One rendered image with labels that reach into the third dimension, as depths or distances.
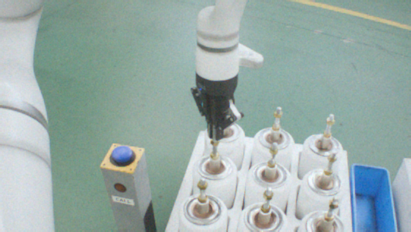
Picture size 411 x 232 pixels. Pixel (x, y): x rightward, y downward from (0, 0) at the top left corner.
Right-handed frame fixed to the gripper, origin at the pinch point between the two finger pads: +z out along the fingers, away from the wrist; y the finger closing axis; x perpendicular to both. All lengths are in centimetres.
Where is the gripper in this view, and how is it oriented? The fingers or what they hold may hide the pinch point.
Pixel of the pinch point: (215, 131)
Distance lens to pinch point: 75.8
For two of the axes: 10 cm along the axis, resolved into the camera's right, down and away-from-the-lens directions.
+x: 7.8, -3.9, 5.0
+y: 6.3, 4.8, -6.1
